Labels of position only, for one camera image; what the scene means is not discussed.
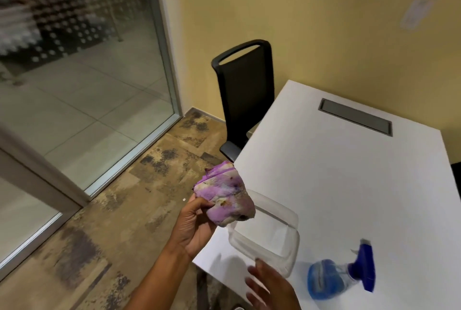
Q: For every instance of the person's left thumb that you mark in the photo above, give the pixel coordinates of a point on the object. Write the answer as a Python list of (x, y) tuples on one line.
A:
[(202, 204)]

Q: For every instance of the glass door with metal frame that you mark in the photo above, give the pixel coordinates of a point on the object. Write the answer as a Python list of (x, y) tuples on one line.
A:
[(25, 205)]

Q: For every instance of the clear plastic container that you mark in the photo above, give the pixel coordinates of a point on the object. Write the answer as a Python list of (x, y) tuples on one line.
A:
[(268, 236)]

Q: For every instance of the glass partition panel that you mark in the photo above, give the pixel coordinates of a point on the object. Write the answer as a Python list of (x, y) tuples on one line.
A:
[(83, 68)]

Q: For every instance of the purple stained cleaning cloth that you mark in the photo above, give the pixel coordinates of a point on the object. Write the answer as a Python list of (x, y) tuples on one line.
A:
[(227, 196)]

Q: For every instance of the person's left forearm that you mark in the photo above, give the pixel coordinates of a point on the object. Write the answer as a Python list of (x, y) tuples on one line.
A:
[(155, 281)]

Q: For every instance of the white wall outlet plate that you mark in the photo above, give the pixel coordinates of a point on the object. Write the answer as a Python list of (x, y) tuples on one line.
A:
[(417, 13)]

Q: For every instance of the person's left hand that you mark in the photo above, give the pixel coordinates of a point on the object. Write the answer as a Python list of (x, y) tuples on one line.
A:
[(187, 230)]

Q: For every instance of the blue spray bottle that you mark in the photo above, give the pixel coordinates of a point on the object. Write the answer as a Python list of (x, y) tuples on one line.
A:
[(335, 277)]

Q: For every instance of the person's right fingers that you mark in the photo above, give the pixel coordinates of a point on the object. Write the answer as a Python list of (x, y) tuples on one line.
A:
[(257, 277)]

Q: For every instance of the black office chair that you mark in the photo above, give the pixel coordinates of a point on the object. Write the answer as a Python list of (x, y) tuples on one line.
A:
[(246, 99)]

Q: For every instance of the person's right hand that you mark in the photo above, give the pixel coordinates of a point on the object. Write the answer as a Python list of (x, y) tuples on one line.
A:
[(277, 293)]

